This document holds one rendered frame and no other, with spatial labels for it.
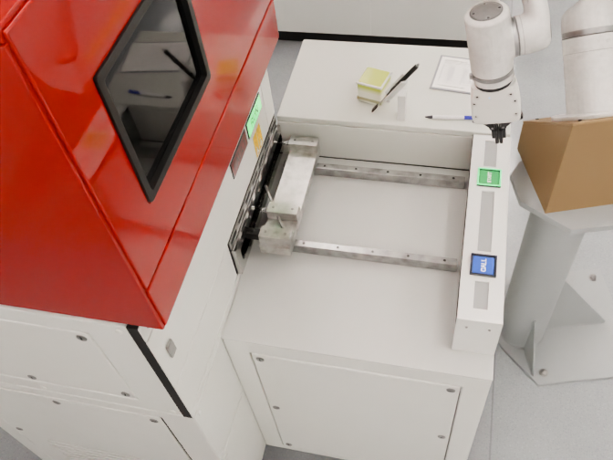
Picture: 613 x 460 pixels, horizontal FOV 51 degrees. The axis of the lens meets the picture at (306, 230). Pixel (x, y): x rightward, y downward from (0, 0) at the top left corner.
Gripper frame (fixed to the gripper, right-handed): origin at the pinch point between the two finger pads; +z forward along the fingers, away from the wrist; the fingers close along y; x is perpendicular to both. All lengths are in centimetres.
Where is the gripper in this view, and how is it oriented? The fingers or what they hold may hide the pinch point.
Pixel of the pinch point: (498, 132)
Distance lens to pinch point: 151.7
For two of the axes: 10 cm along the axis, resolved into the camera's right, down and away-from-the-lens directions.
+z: 2.9, 6.2, 7.3
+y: 9.3, -0.1, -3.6
